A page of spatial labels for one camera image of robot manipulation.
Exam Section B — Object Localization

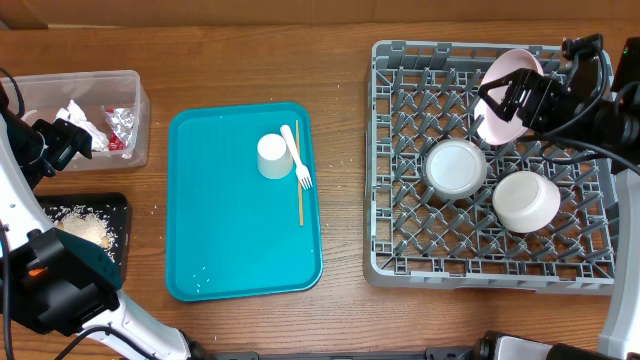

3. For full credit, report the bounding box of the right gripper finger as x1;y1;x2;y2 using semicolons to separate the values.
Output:
483;97;521;122
478;68;531;100

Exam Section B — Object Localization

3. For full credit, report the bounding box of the white round plate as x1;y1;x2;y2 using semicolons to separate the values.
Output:
474;49;543;145

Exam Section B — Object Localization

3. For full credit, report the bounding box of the white napkin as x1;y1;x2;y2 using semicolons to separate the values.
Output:
56;100;109;152

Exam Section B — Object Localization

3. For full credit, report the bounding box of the red sauce packet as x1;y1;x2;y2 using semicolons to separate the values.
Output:
108;133;126;151

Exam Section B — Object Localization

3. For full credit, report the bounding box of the grey bowl with rice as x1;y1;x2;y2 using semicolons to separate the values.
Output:
422;139;488;200

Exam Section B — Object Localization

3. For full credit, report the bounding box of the aluminium foil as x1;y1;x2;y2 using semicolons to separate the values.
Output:
102;108;135;148

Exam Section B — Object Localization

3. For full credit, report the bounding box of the white bowl with peanuts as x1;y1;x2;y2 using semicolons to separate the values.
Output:
492;171;561;233

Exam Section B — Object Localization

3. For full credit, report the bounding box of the orange carrot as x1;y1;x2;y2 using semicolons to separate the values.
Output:
28;268;47;277

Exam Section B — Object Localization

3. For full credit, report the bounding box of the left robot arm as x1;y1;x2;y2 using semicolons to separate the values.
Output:
1;95;209;359

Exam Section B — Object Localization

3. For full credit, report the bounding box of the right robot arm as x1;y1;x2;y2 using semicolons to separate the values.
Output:
478;34;639;359

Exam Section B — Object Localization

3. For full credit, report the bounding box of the grey dishwasher rack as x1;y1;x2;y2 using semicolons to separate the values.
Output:
363;40;617;295

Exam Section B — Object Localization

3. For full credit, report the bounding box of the food waste pile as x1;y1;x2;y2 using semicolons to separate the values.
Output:
46;205;117;263

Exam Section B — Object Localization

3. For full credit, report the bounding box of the clear plastic bin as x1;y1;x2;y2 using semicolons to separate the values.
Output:
1;70;151;172

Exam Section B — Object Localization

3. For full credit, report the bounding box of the black plastic bin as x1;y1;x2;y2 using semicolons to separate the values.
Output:
36;192;132;281

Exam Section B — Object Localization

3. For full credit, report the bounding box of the teal plastic tray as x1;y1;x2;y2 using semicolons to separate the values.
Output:
166;102;323;302

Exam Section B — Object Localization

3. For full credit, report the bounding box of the wooden chopstick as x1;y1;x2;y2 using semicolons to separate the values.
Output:
295;120;304;227

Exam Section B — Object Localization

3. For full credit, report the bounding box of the white plastic fork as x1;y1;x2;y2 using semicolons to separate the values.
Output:
280;125;313;189

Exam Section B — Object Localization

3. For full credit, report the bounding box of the white paper cup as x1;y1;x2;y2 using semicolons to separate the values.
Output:
257;133;293;180

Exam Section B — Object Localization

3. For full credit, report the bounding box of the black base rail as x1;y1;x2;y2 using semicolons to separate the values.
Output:
206;346;472;360

